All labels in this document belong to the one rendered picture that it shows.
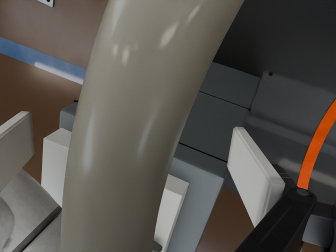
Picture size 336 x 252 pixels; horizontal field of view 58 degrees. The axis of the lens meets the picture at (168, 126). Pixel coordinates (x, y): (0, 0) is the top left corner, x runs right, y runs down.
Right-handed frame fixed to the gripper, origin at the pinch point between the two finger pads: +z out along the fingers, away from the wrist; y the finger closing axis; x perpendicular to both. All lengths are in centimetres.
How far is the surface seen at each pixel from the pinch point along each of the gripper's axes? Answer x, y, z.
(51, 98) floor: -43, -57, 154
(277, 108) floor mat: -26, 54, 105
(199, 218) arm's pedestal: -33, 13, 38
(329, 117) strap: -26, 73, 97
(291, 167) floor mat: -52, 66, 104
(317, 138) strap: -36, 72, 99
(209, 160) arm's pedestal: -20.4, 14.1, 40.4
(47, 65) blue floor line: -24, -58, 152
